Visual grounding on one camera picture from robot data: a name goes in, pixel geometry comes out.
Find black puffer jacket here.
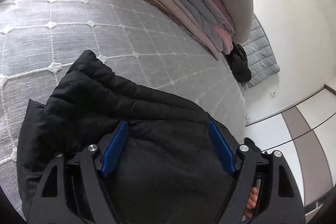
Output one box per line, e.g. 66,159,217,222
17,51,239,223

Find person's left hand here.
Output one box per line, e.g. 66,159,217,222
244,187,258,219

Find wardrobe sliding doors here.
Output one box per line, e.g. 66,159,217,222
245,86,335,215

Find grey padded headboard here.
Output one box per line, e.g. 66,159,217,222
242,15,280,88

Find pink folded blanket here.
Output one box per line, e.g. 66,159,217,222
208,26,233,55

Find grey patterned bed cover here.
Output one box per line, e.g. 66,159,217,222
1,0,244,211

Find white wall socket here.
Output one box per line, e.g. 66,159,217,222
270,90,276,98

